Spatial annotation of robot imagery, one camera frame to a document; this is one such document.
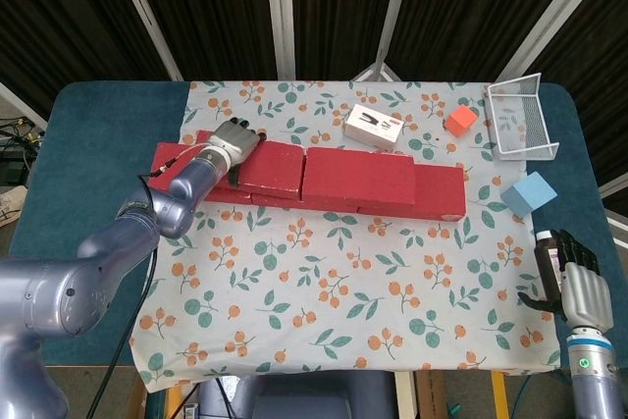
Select brown cardboard box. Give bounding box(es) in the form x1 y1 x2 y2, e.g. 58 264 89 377
414 370 445 419

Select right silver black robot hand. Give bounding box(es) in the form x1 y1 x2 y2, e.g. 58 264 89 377
517 229 614 332

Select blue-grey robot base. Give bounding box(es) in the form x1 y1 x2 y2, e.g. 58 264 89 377
198 372 396 419

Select light blue cube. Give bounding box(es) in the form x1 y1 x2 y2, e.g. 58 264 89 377
499 171 558 217

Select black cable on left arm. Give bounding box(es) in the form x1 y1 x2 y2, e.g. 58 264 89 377
87 173 159 419

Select white wire mesh basket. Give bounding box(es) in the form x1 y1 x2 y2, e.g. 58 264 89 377
485 72 561 162

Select orange cube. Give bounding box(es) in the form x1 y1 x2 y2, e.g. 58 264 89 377
444 104 479 138

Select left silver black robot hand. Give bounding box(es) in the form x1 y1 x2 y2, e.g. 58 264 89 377
209 117 269 185

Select red brick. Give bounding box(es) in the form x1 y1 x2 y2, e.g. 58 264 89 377
299 146 417 207
250 190 361 214
195 129 306 195
146 142 259 205
357 163 466 222

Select yellow table leg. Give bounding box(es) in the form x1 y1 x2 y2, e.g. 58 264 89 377
492 372 509 419
164 384 185 419

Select white stapler box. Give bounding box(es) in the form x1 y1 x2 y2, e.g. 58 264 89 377
341 103 404 150

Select floral tablecloth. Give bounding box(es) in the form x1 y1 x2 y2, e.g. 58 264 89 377
128 79 563 393

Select white metal frame post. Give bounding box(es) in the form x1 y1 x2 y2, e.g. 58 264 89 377
495 0 608 82
106 0 185 81
263 0 298 79
351 0 418 82

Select brown bottle with white cap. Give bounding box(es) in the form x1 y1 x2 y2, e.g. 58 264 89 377
534 230 565 302

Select blue padded table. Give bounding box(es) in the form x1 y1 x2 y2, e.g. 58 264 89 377
2 80 622 369

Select tangled floor cables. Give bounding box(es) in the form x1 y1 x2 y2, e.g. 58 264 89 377
0 117 46 158

